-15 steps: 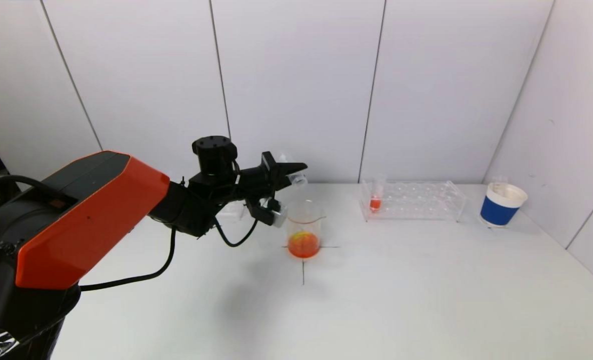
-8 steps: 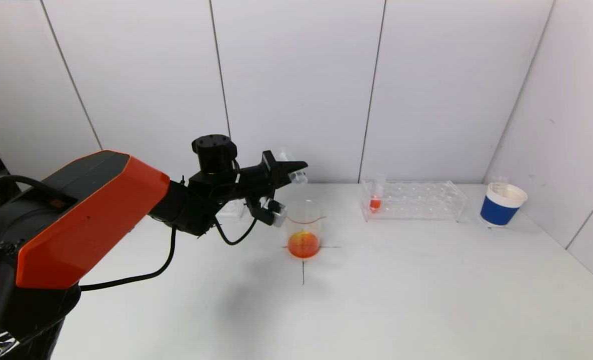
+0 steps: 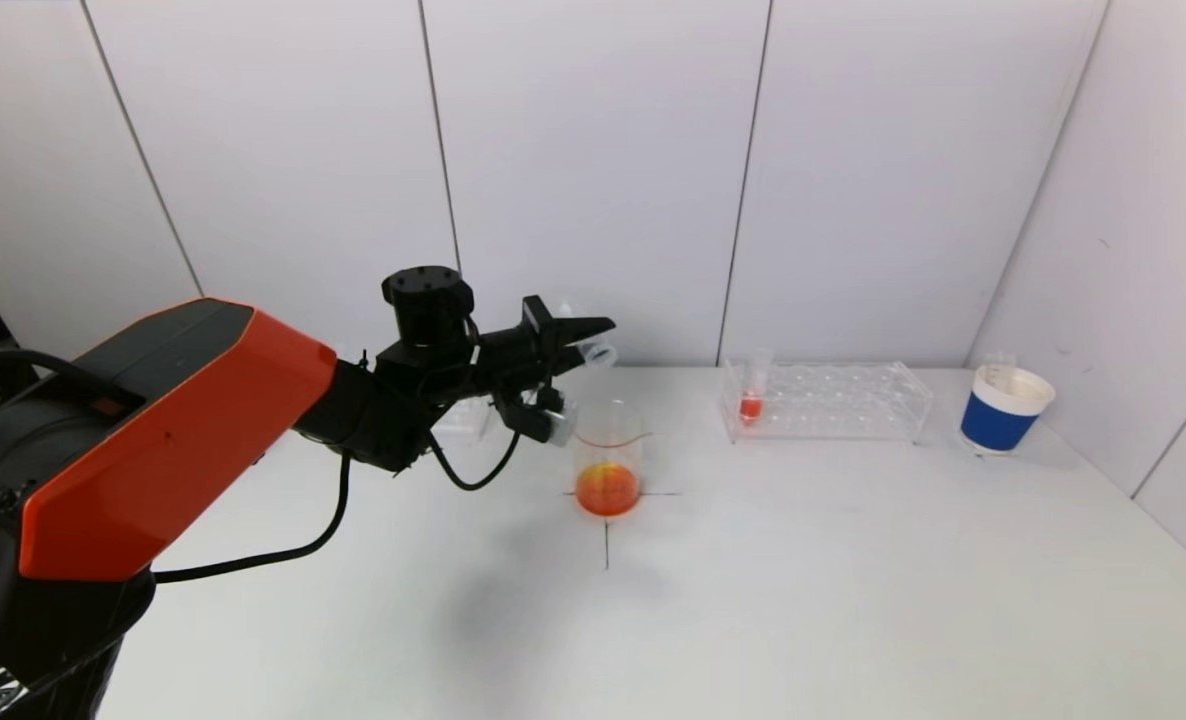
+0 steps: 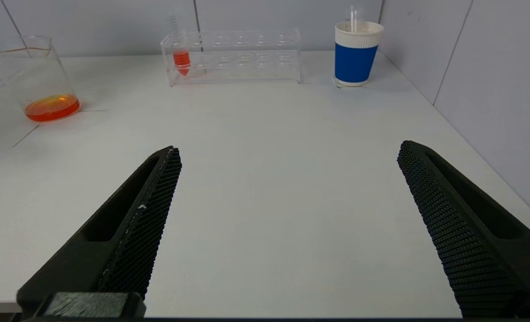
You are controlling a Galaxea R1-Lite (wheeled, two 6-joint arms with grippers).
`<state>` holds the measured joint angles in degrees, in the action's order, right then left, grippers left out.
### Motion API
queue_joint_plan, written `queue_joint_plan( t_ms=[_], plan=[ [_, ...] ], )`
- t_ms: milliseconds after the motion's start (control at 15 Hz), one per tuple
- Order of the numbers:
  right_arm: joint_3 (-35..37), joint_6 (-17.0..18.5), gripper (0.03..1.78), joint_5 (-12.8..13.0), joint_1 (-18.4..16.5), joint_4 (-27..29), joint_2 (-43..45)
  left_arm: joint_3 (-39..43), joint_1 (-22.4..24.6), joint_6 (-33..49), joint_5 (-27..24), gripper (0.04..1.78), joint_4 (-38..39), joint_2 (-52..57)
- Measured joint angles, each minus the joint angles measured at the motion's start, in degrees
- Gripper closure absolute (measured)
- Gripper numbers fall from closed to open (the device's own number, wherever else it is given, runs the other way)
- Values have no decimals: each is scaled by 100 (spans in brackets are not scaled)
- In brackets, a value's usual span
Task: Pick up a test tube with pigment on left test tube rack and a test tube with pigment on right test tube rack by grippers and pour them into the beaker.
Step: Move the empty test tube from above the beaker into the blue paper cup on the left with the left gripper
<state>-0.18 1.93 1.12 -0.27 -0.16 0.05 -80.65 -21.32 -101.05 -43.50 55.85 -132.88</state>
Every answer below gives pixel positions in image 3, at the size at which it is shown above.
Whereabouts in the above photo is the red pigment test tube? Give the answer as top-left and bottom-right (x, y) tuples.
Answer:
(738, 346), (775, 426)
(553, 300), (620, 371)

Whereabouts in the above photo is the clear glass beaker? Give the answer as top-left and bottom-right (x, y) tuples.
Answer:
(570, 400), (651, 518)

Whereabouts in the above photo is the clear acrylic test tube rack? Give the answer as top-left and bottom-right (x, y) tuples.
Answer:
(719, 360), (934, 444)
(431, 398), (502, 443)

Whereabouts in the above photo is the blue white paper cup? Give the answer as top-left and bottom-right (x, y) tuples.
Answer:
(959, 365), (1057, 457)

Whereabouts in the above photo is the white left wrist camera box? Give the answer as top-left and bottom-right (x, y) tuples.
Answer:
(498, 385), (580, 448)

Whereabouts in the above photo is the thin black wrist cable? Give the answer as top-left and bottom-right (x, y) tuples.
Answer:
(427, 428), (526, 493)

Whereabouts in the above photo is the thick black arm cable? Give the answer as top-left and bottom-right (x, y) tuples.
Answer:
(0, 348), (146, 413)
(151, 455), (353, 585)

